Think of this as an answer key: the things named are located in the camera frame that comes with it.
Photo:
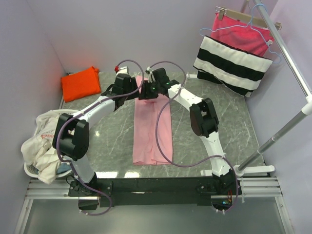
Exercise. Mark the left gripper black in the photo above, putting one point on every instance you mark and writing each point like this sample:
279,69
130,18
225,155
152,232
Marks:
133,84

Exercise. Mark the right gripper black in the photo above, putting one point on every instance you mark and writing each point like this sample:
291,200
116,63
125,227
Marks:
145,86

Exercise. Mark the pink t shirt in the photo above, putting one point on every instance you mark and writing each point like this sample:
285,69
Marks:
145,146

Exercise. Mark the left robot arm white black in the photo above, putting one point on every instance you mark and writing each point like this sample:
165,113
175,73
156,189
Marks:
71,139

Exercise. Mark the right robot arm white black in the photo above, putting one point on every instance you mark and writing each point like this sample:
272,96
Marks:
203,119

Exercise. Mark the folded orange t shirt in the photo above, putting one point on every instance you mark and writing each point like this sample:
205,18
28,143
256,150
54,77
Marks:
81,84

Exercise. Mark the black white striped cloth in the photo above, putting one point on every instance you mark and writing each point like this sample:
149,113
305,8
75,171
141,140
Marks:
238,70

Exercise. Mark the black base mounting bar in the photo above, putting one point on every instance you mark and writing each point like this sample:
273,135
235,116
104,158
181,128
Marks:
202,191

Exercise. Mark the white t shirt red print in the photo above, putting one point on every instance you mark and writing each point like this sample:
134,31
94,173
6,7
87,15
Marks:
39,151

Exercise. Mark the magenta hanging cloth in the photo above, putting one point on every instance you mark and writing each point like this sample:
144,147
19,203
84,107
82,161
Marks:
236,34

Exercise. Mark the wooden clip hanger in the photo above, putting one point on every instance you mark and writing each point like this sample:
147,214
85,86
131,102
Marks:
241,17

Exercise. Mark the white laundry basket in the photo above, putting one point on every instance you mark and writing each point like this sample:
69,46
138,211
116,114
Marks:
31,168

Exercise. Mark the metal clothes rack pole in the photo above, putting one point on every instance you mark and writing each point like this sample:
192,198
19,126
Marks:
306,109

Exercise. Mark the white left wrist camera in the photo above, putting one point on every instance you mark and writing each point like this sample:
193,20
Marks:
122,70

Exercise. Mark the light blue wire hanger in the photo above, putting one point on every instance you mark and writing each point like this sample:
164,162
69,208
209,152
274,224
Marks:
279,59

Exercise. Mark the aluminium frame rail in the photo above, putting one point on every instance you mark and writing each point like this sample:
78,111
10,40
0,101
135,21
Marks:
59,189

